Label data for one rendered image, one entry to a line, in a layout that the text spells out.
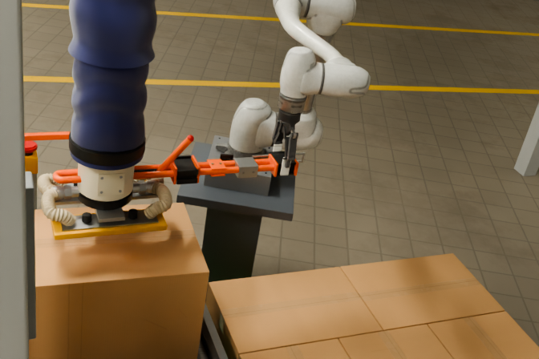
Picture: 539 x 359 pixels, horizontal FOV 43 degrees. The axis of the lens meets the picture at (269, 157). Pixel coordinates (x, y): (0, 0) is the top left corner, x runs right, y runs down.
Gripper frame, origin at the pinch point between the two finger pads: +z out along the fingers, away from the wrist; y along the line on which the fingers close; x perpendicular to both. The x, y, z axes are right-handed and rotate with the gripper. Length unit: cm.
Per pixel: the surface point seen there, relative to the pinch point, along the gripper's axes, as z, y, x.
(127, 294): 31, 23, -55
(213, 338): 59, 20, -23
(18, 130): -75, 113, -90
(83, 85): -32, 6, -68
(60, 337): 46, 22, -75
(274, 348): 66, 23, 0
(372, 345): 65, 29, 38
